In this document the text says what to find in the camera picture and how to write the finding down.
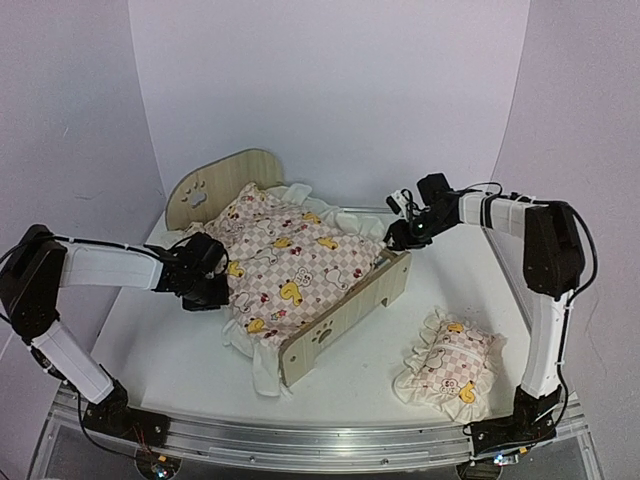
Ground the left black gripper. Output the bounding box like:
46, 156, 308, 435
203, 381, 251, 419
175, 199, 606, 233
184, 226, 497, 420
183, 273, 230, 312

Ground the duck print ruffled pillow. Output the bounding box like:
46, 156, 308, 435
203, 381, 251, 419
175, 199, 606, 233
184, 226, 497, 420
392, 308, 507, 424

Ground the wooden pet bed frame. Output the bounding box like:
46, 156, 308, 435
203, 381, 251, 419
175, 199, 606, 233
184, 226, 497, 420
165, 149, 411, 391

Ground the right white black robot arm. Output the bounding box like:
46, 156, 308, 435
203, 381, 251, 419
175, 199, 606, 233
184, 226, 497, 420
384, 173, 598, 459

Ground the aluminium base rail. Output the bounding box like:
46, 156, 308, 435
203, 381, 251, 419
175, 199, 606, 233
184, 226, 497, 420
32, 387, 603, 479

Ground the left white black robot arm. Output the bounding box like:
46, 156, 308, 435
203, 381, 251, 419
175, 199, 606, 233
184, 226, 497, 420
1, 224, 230, 447

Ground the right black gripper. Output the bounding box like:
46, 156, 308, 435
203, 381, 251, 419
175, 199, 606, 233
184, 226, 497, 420
378, 210, 453, 253

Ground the duck print ruffled bed cover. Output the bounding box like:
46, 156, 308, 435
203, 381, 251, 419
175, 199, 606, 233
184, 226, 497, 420
162, 183, 385, 397

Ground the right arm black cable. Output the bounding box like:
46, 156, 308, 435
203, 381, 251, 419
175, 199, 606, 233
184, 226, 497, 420
399, 182, 600, 301

